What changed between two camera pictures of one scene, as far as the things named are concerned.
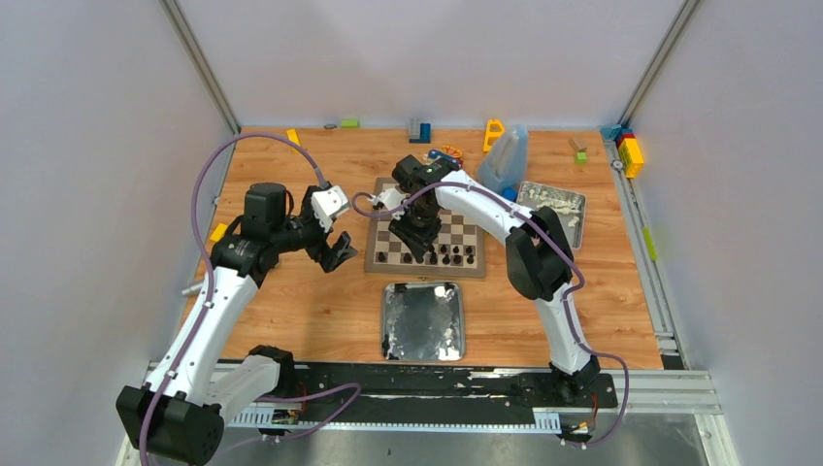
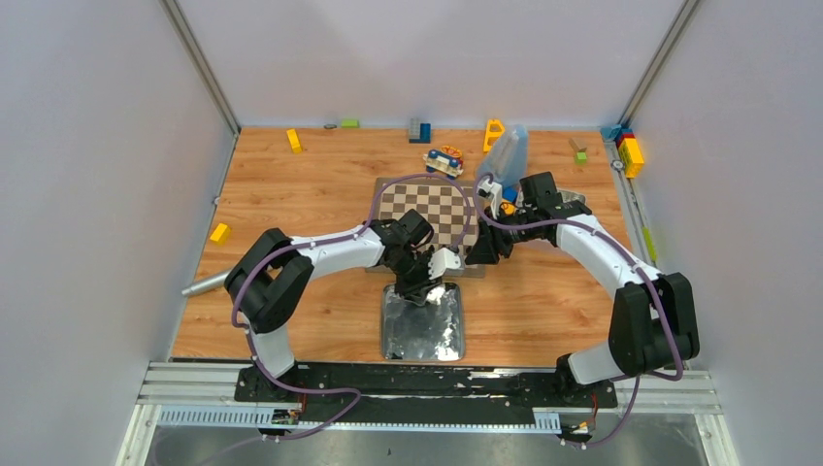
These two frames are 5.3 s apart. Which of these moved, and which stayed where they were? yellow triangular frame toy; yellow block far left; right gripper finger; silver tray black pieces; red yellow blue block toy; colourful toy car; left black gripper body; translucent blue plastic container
Moved: right gripper finger; left black gripper body
Stayed: yellow block far left; colourful toy car; translucent blue plastic container; red yellow blue block toy; yellow triangular frame toy; silver tray black pieces
